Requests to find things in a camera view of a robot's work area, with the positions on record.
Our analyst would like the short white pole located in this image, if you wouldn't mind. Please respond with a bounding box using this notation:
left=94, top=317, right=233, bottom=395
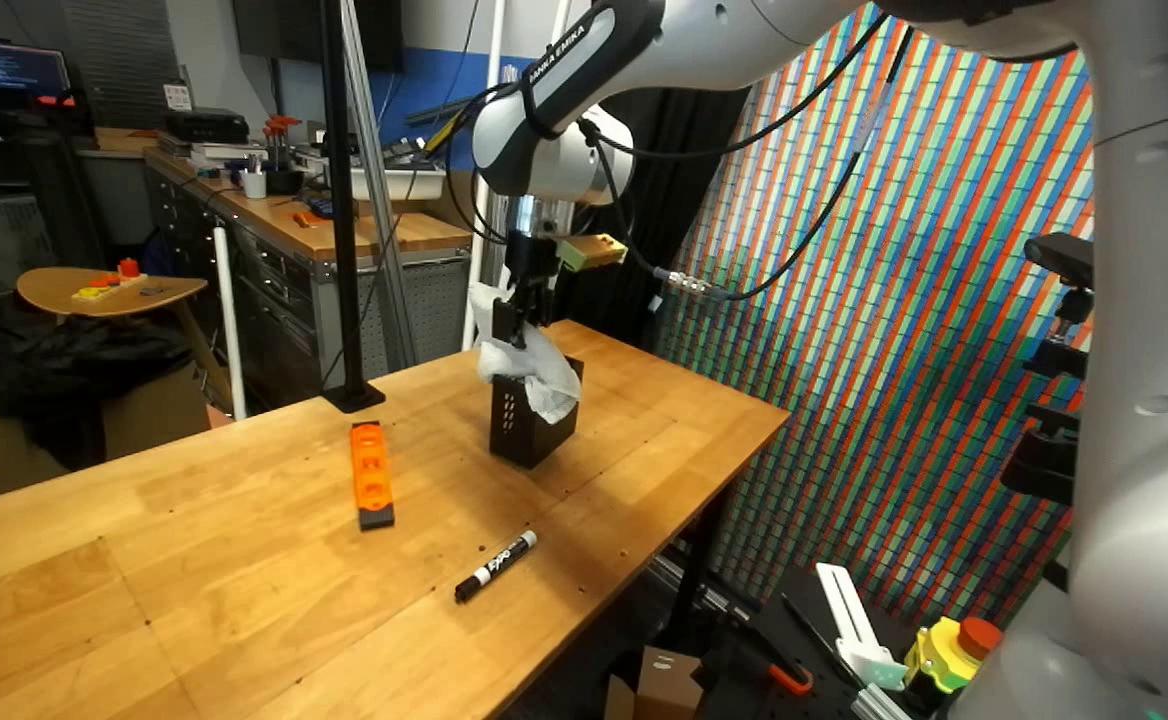
left=208, top=225, right=250, bottom=422

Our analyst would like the yellow emergency stop button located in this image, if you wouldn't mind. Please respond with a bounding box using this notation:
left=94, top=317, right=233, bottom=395
left=900, top=612, right=1008, bottom=698

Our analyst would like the round wooden stool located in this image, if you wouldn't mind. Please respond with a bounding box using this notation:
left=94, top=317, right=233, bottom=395
left=12, top=261, right=211, bottom=322

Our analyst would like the colourful patterned screen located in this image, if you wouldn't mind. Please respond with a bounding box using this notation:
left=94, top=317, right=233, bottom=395
left=647, top=0, right=1101, bottom=633

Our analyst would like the orange handled clamp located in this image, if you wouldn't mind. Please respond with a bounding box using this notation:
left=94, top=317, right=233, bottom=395
left=741, top=621, right=818, bottom=705

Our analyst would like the black camera stand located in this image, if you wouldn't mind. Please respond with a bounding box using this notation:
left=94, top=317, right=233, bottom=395
left=1000, top=229, right=1101, bottom=505

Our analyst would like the black pole stand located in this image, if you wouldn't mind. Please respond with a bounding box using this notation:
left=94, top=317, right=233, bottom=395
left=319, top=0, right=388, bottom=416

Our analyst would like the white aluminium rail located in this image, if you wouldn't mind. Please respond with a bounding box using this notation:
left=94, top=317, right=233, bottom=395
left=813, top=559, right=915, bottom=720

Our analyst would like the white cloth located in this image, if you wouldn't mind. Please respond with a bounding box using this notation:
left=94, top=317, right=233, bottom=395
left=473, top=322, right=589, bottom=428

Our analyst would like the long white pole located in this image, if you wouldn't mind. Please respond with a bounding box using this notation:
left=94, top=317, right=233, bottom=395
left=461, top=0, right=516, bottom=353

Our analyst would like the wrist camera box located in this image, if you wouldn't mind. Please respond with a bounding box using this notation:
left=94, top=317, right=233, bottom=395
left=551, top=231, right=633, bottom=280

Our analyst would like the black marker pen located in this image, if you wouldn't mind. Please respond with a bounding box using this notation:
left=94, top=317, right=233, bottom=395
left=452, top=524, right=544, bottom=606

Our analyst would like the computer monitor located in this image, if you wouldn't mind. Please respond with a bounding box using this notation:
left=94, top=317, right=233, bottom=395
left=0, top=33, right=75, bottom=95

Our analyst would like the black curtain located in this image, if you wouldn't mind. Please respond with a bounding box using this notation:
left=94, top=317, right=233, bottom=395
left=544, top=76, right=760, bottom=353

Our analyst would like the black perforated box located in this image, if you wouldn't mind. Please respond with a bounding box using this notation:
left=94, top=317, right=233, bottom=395
left=487, top=353, right=583, bottom=467

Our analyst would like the orange torpedo level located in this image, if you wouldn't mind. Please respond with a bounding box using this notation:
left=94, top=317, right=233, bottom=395
left=347, top=416, right=399, bottom=537

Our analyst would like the cardboard box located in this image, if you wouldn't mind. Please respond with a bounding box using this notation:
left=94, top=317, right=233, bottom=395
left=598, top=644, right=707, bottom=720

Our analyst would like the white bottle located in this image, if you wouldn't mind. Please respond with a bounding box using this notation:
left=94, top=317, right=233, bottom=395
left=235, top=152, right=270, bottom=204

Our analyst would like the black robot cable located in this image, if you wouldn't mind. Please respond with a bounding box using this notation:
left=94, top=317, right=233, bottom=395
left=569, top=0, right=915, bottom=305

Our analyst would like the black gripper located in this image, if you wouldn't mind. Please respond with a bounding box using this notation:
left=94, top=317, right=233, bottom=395
left=487, top=229, right=569, bottom=353

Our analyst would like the wooden top workbench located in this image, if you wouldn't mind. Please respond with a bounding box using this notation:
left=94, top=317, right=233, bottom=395
left=141, top=141, right=476, bottom=402

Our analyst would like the grey metal pole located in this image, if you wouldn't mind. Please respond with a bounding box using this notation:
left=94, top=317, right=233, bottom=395
left=334, top=0, right=418, bottom=372

